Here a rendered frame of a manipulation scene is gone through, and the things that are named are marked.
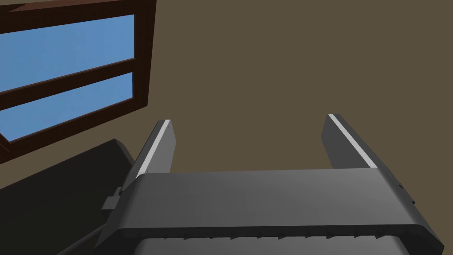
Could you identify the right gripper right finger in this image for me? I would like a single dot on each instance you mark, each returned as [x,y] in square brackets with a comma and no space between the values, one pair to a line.
[348,148]

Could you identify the brown framed window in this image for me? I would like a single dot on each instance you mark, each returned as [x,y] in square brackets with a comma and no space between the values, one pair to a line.
[67,76]

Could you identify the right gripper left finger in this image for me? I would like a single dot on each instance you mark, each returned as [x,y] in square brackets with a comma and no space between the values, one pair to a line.
[159,150]

